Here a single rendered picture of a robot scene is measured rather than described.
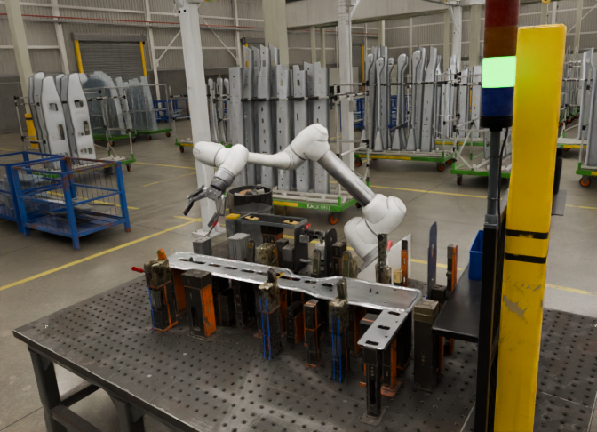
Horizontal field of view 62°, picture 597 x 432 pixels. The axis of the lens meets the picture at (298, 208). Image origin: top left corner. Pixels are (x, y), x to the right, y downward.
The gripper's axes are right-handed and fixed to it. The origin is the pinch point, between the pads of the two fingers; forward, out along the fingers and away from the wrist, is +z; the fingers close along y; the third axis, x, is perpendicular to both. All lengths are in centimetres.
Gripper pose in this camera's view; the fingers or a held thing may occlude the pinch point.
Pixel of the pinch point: (197, 218)
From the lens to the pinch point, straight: 234.3
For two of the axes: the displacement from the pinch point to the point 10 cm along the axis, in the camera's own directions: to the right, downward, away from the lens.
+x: -1.0, -4.1, -9.1
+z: -4.7, 8.2, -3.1
